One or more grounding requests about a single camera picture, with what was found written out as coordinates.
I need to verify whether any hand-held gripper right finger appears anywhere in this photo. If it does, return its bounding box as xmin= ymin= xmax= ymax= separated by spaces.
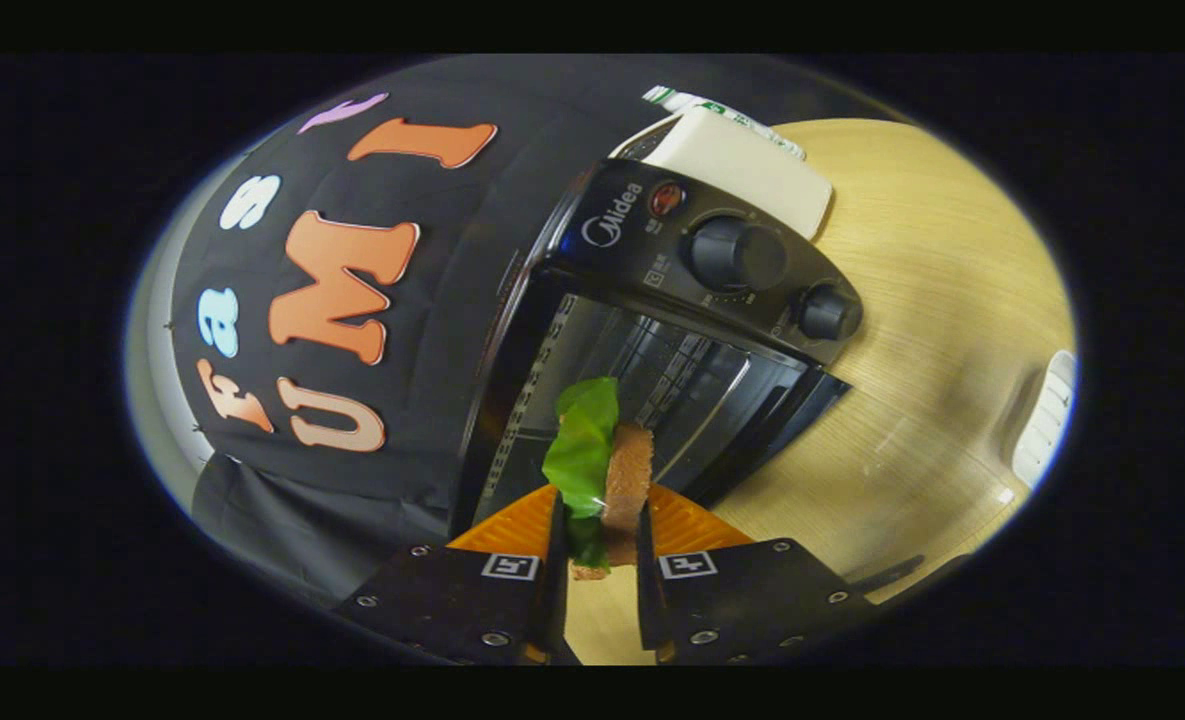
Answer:
xmin=635 ymin=483 xmax=878 ymax=666

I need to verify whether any white bread slice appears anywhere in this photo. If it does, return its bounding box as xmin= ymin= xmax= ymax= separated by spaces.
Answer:
xmin=570 ymin=420 xmax=656 ymax=581

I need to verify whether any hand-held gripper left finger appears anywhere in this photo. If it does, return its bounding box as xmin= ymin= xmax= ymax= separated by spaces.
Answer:
xmin=332 ymin=485 xmax=583 ymax=666

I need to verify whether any green lettuce leaf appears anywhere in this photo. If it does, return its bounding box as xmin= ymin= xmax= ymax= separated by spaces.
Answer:
xmin=542 ymin=377 xmax=621 ymax=571

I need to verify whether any white rectangular box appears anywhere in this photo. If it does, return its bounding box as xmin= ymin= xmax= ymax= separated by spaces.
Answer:
xmin=612 ymin=105 xmax=835 ymax=241

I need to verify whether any white bottle with green label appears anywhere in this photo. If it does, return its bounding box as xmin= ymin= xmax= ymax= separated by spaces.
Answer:
xmin=642 ymin=85 xmax=808 ymax=161

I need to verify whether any white ribbed tray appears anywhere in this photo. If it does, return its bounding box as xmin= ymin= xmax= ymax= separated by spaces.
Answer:
xmin=1012 ymin=350 xmax=1079 ymax=491

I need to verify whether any black toaster oven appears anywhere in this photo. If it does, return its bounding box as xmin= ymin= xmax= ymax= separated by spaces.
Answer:
xmin=449 ymin=158 xmax=1018 ymax=601

